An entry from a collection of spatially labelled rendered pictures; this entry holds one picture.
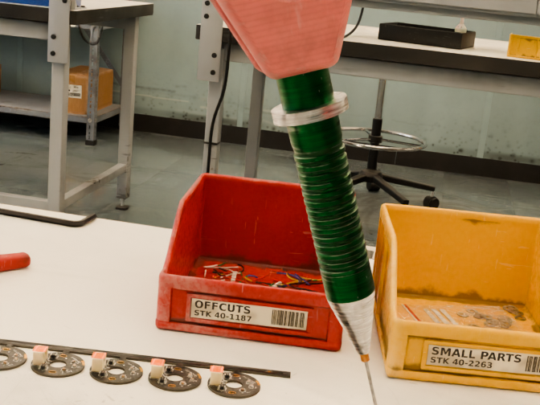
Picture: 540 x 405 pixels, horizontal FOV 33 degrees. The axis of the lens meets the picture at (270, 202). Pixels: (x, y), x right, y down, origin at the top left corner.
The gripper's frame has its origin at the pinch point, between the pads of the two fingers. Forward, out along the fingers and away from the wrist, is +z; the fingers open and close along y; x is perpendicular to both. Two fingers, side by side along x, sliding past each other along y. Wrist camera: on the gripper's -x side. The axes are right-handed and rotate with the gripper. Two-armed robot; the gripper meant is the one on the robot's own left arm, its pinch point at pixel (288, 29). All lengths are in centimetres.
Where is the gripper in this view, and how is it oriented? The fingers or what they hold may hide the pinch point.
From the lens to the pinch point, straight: 18.8
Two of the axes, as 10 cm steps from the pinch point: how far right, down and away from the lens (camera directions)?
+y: -1.5, -2.5, 9.6
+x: -9.7, 2.4, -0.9
